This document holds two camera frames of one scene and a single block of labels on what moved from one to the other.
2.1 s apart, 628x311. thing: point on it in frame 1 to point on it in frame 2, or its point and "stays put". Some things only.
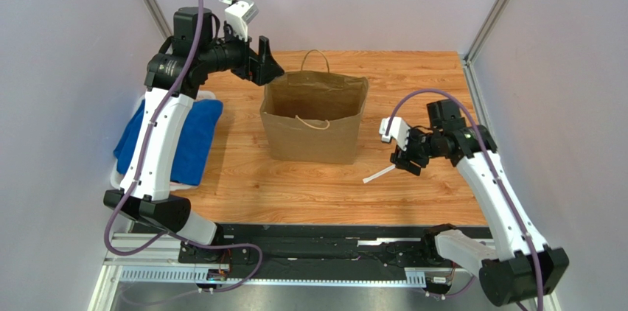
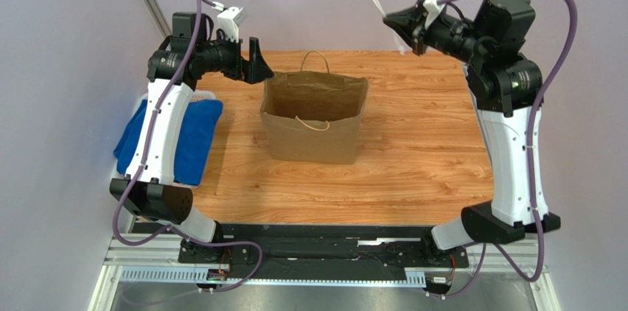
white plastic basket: x=116 y=178 stays put
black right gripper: x=414 y=152 to x=419 y=32
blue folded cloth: x=194 y=147 stays put
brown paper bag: x=313 y=116 stays put
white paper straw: x=378 y=174 to x=377 y=1
